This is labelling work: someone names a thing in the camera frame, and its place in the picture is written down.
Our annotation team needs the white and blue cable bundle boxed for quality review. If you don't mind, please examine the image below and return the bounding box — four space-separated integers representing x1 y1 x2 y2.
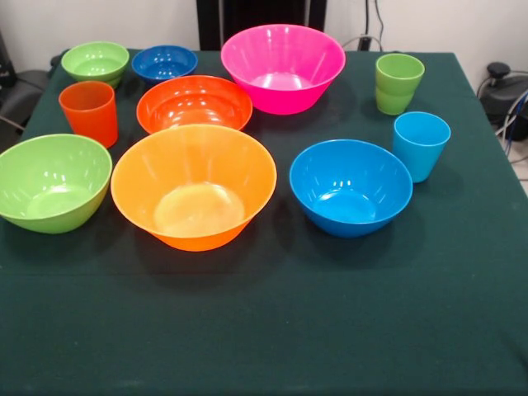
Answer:
494 88 528 182

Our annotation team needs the small dark blue bowl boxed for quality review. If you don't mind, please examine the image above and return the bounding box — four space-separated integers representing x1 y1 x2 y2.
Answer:
131 45 199 87

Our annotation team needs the dark green tablecloth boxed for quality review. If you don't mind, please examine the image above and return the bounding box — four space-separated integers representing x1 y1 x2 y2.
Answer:
0 48 528 396

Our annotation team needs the red-orange bowl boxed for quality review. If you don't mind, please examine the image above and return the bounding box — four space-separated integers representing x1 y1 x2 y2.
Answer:
136 74 254 135

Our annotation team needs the large green bowl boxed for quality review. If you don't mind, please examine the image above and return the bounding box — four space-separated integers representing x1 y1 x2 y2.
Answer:
0 133 114 235

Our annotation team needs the light blue bowl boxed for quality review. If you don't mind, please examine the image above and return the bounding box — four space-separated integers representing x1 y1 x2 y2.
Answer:
289 139 414 239

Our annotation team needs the large orange bowl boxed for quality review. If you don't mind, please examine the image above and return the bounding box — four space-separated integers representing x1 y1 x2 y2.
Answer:
110 124 278 252

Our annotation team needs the light blue cup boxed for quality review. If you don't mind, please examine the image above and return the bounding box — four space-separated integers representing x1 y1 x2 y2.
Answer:
392 111 452 184

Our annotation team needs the black wall cable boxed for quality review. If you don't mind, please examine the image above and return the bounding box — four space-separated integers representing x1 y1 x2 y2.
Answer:
372 0 385 50

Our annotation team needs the large pink bowl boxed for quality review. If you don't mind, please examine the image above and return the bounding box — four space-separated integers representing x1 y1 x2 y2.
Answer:
220 23 347 116

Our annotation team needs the black stand base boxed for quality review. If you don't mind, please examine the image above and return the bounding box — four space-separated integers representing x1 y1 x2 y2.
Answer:
477 61 528 125

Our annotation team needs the red-orange cup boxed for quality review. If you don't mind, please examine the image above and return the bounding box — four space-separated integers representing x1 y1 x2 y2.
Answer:
58 80 120 149

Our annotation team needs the small green bowl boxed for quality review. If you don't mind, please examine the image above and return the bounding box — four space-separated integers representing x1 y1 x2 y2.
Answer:
60 40 130 89

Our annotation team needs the green cup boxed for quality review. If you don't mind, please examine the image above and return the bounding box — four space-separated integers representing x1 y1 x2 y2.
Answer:
375 53 426 116

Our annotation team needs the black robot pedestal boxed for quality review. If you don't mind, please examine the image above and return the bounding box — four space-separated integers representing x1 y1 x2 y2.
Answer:
196 0 328 52

